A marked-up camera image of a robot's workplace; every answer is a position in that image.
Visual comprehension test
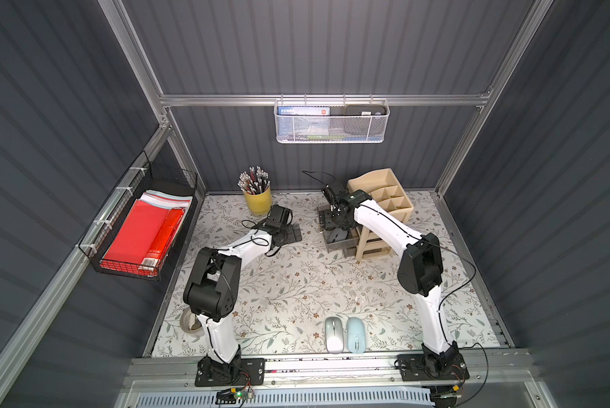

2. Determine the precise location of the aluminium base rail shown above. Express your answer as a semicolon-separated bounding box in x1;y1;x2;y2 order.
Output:
120;347;541;394

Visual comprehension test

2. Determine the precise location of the small green circuit board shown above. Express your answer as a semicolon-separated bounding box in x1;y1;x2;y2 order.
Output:
215;388;255;406

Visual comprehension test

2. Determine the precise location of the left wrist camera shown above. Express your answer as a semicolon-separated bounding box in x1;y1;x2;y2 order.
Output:
265;205;292;230

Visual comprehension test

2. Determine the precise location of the black device in basket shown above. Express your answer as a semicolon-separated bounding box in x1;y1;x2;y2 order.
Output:
343;104;388;117

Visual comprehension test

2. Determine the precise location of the bundle of pens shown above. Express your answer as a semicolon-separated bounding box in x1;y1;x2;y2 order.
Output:
238;166;270;196

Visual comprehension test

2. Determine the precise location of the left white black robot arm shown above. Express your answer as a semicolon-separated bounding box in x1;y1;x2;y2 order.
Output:
183;224;303;365

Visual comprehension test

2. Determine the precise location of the dark grey computer mouse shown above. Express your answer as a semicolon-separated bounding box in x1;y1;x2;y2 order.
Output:
326;227;349;244

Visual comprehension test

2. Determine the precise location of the blue box in basket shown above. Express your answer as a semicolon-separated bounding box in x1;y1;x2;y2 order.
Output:
275;106;331;140

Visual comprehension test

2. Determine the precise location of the yellow pen cup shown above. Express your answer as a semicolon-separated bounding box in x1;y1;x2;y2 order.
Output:
244;187;272;217

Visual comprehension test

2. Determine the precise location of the red folder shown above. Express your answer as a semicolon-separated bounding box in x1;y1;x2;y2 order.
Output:
99;199;187;278

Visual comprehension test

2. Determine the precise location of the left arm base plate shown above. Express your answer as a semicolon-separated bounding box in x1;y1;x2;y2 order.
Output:
194;357;266;388

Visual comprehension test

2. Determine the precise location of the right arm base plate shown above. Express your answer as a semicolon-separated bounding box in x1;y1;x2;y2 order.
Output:
394;354;471;384

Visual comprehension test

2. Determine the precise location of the roll of tape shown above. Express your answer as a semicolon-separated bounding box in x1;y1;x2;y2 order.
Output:
179;307;204;338

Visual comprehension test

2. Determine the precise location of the beige drawer organizer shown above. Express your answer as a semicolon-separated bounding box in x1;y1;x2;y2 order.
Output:
347;168;414;261

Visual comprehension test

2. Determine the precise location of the white wire wall basket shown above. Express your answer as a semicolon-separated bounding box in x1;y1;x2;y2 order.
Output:
274;97;391;144

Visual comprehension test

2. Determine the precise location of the black wire side basket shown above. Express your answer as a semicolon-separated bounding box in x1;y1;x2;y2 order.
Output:
78;153;198;281

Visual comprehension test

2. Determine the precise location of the light blue computer mouse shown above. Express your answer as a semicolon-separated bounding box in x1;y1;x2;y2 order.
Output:
347;317;367;354

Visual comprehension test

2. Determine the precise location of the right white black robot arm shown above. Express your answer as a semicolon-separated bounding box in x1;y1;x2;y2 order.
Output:
322;185;460;377

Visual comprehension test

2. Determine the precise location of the white ventilation grille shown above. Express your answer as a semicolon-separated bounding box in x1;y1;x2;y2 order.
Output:
133;386;435;407

